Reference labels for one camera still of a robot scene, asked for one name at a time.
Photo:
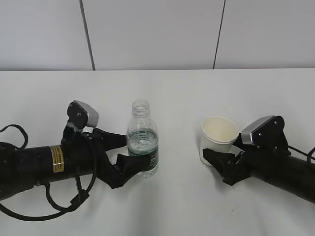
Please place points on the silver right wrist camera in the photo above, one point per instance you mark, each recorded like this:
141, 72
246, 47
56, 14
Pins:
263, 132

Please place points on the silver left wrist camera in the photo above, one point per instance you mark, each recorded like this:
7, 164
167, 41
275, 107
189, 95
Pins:
81, 115

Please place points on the clear plastic water bottle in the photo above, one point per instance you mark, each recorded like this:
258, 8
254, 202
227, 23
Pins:
142, 136

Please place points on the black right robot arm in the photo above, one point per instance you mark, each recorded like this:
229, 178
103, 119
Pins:
294, 175

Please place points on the white paper cup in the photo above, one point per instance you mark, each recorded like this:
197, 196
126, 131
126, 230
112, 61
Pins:
218, 134

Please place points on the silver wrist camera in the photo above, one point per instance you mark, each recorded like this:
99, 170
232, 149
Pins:
81, 115
263, 132

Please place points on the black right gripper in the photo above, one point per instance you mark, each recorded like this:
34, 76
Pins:
258, 162

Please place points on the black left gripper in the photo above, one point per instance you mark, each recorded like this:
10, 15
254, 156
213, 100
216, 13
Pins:
85, 153

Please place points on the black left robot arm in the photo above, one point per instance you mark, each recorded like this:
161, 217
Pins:
23, 168

